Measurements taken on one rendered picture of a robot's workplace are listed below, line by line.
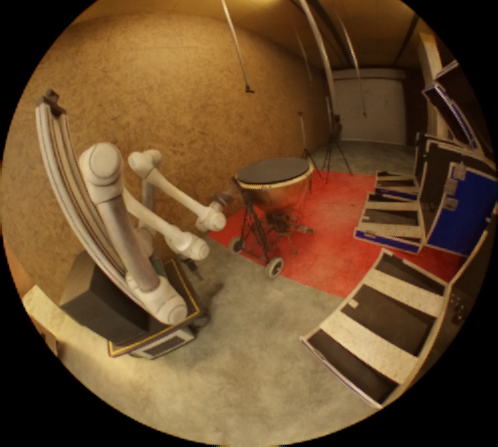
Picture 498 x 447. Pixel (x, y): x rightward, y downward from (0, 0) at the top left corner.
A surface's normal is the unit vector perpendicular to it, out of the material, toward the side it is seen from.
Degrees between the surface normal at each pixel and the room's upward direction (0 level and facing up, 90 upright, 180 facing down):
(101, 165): 84
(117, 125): 90
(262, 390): 0
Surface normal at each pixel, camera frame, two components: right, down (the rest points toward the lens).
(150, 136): 0.74, 0.15
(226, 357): -0.22, -0.87
